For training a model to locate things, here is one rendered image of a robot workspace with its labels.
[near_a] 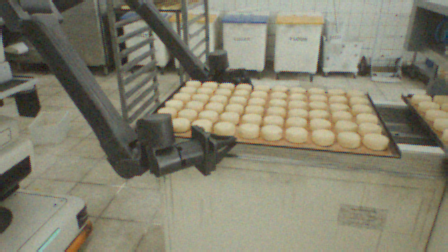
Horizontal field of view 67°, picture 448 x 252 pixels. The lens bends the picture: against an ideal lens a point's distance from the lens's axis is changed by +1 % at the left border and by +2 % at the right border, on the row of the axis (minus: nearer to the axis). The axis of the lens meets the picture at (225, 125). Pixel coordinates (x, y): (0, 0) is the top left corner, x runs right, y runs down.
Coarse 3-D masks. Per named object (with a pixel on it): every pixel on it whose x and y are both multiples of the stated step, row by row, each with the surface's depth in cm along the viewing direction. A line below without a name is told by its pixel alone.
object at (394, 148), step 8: (168, 96) 102; (368, 96) 104; (160, 104) 96; (368, 104) 99; (152, 112) 91; (376, 112) 93; (136, 128) 82; (384, 128) 84; (176, 136) 80; (184, 136) 80; (392, 136) 78; (256, 144) 77; (264, 144) 76; (272, 144) 76; (392, 144) 77; (336, 152) 73; (344, 152) 73; (352, 152) 73; (392, 152) 73; (400, 152) 71
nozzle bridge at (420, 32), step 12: (420, 0) 101; (432, 0) 98; (444, 0) 98; (420, 12) 104; (432, 12) 104; (444, 12) 84; (420, 24) 106; (432, 24) 105; (444, 24) 104; (408, 36) 109; (420, 36) 107; (432, 36) 107; (444, 36) 103; (408, 48) 109; (420, 48) 108; (432, 48) 101; (444, 48) 102; (432, 60) 98; (444, 60) 90; (432, 72) 114; (432, 84) 113; (444, 84) 113
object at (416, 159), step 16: (240, 144) 83; (400, 144) 77; (288, 160) 82; (304, 160) 81; (320, 160) 80; (336, 160) 79; (352, 160) 78; (368, 160) 78; (384, 160) 77; (400, 160) 76; (416, 160) 75; (432, 160) 75
